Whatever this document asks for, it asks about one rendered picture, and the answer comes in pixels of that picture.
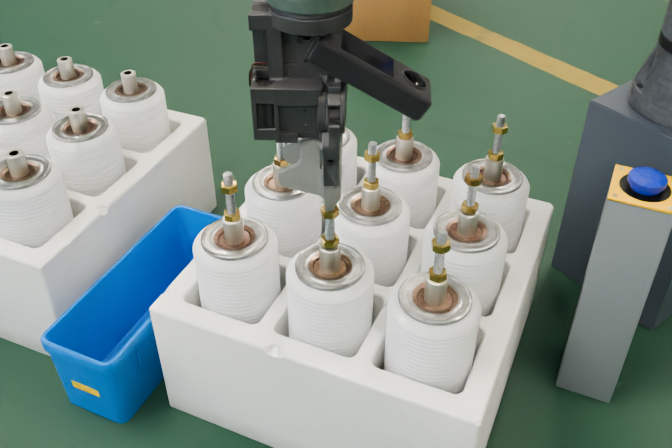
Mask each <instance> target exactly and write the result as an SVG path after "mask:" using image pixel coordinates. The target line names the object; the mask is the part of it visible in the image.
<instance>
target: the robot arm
mask: <svg viewBox="0 0 672 448"><path fill-rule="evenodd" d="M353 1H354V0H253V1H252V7H251V10H250V11H249V13H248V25H249V30H252V34H253V47H254V61H255V63H253V64H252V65H251V69H250V71H249V86H250V94H251V107H252V119H253V131H254V140H275V143H290V144H287V145H285V146H284V148H283V151H282V155H283V158H284V160H285V161H286V162H288V163H289V164H292V165H289V166H287V167H285V168H282V169H281V170H280V171H279V173H278V180H279V182H280V184H281V185H282V186H284V187H286V188H289V189H293V190H298V191H302V192H306V193H310V194H315V195H318V196H320V197H322V198H323V199H324V206H325V212H331V211H332V210H333V209H334V207H335V206H336V204H337V203H338V202H339V200H340V199H341V180H342V137H343V134H345V122H346V103H347V84H349V85H351V86H353V87H355V88H356V89H358V90H360V91H362V92H364V93H365V94H367V95H369V96H371V97H373V98H374V99H376V100H378V101H380V102H382V103H383V104H385V105H387V106H389V107H391V108H392V109H394V110H396V111H398V112H400V113H401V114H403V115H405V116H407V117H409V118H410V119H412V120H414V121H417V120H420V119H421V118H422V117H423V115H424V114H425V113H426V112H427V110H428V109H429V108H430V106H431V104H432V101H431V84H430V80H429V79H428V78H427V77H426V76H424V75H422V74H420V73H419V72H417V71H415V70H413V69H412V68H410V67H408V66H406V65H405V64H403V63H401V62H399V61H398V60H396V59H394V58H393V57H391V56H389V55H387V54H386V53H384V52H382V51H380V50H379V49H377V48H375V47H373V46H372V45H370V44H368V43H367V42H365V41H363V40H361V39H360V38H358V37H356V36H354V35H353V34H351V33H349V32H347V31H346V30H344V28H346V27H348V26H349V25H350V24H351V22H352V20H353ZM254 65H255V66H254ZM253 69H254V72H253ZM251 78H252V84H251ZM628 100H629V103H630V105H631V106H632V107H633V109H634V110H635V111H636V112H638V113H639V114H640V115H641V116H643V117H644V118H646V119H648V120H650V121H651V122H653V123H656V124H658V125H660V126H663V127H666V128H669V129H672V0H669V3H668V6H667V10H666V13H665V17H664V20H663V24H662V28H661V31H660V35H659V38H658V42H657V44H656V46H655V47H654V49H653V50H652V51H651V53H650V54H649V56H648V57H647V59H646V60H645V62H644V63H643V64H642V66H641V67H640V69H639V70H638V72H637V73H636V75H635V76H634V78H633V80H632V83H631V86H630V90H629V94H628ZM298 138H301V139H300V140H298Z"/></svg>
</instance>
